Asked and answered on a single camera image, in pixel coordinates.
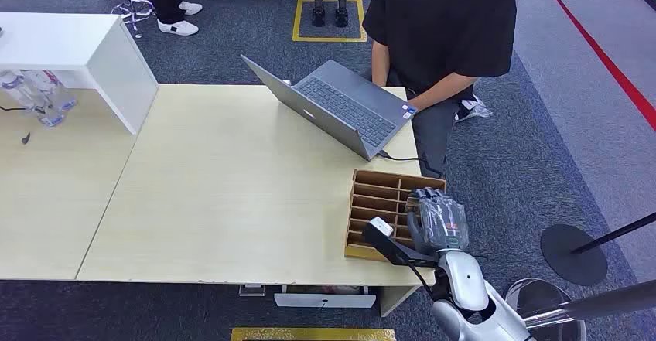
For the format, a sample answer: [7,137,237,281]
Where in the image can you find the black laptop power cable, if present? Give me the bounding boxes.
[378,149,445,177]

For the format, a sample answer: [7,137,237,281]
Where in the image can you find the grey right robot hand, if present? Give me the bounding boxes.
[406,186,470,256]

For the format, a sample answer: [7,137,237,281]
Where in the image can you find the wooden slotted card organizer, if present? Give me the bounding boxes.
[343,169,447,264]

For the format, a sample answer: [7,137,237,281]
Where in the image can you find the chrome stool base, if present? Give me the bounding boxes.
[111,0,155,39]

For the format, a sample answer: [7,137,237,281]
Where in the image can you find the clear plastic water bottle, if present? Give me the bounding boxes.
[0,70,67,128]
[24,70,79,113]

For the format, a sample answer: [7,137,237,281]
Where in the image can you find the white desk drawer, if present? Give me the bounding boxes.
[273,285,378,309]

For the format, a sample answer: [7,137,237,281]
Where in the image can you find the yellow floor mat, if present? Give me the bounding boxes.
[231,327,397,341]

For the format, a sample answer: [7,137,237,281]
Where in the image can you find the grey open laptop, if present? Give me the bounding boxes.
[240,54,419,162]

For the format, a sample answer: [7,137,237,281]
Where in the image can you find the chrome stanchion with round base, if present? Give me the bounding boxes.
[504,278,656,341]

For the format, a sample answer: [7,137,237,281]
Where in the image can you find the black stanchion with round base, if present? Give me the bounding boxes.
[540,212,656,288]

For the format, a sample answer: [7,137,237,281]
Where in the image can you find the white desk shelf riser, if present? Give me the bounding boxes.
[0,12,160,136]

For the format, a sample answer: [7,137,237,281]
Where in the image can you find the thin black cable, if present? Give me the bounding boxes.
[0,104,47,115]

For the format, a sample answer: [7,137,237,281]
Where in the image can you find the seated person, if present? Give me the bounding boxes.
[361,0,518,179]

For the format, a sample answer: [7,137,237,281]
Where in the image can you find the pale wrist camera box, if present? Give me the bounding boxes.
[369,216,395,238]

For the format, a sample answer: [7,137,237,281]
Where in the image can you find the red floor tape line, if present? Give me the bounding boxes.
[537,0,656,132]

